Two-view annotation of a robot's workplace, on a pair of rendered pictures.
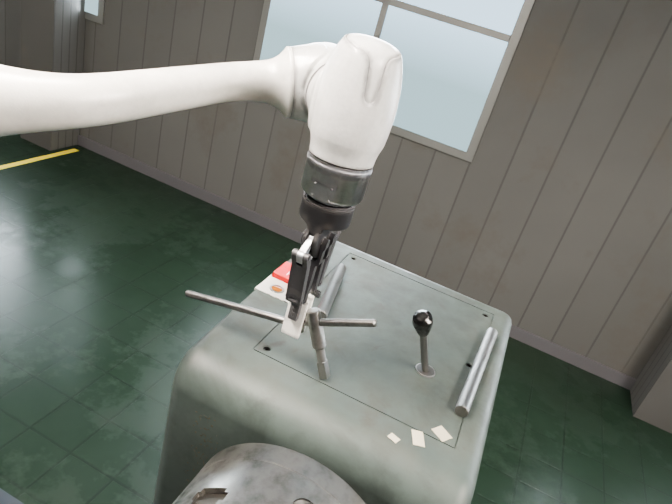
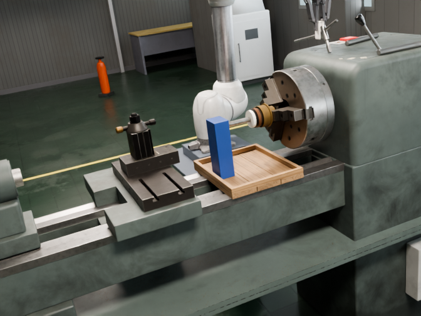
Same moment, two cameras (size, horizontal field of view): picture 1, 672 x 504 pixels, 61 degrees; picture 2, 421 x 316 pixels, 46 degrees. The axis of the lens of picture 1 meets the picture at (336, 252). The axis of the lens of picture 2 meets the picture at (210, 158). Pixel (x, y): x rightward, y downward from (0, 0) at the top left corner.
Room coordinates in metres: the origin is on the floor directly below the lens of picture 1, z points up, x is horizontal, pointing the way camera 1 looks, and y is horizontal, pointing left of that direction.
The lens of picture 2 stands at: (-0.93, -1.37, 1.63)
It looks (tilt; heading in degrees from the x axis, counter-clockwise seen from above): 20 degrees down; 54
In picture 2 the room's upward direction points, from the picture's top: 7 degrees counter-clockwise
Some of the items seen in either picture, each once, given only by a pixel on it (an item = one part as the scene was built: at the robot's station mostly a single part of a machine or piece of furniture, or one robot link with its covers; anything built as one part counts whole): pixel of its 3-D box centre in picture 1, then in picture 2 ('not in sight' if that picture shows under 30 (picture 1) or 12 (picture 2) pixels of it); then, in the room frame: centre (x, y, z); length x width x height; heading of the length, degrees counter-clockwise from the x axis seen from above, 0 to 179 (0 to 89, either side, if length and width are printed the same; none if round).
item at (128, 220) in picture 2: not in sight; (137, 193); (-0.15, 0.18, 0.89); 0.53 x 0.30 x 0.06; 75
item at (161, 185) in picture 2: not in sight; (149, 178); (-0.11, 0.14, 0.95); 0.43 x 0.18 x 0.04; 75
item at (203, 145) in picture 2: not in sight; (208, 140); (0.49, 0.57, 0.83); 0.22 x 0.18 x 0.06; 164
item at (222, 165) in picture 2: not in sight; (220, 147); (0.16, 0.06, 1.00); 0.08 x 0.06 x 0.23; 75
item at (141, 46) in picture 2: not in sight; (171, 47); (4.38, 6.64, 0.36); 1.39 x 0.69 x 0.72; 164
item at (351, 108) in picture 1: (354, 97); not in sight; (0.75, 0.03, 1.68); 0.13 x 0.11 x 0.16; 19
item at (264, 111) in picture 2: not in sight; (262, 115); (0.35, 0.01, 1.08); 0.09 x 0.09 x 0.09; 75
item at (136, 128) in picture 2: not in sight; (136, 125); (-0.09, 0.21, 1.13); 0.08 x 0.08 x 0.03
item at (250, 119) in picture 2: not in sight; (237, 122); (0.25, 0.04, 1.08); 0.13 x 0.07 x 0.07; 165
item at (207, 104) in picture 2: not in sight; (210, 113); (0.52, 0.57, 0.97); 0.18 x 0.16 x 0.22; 19
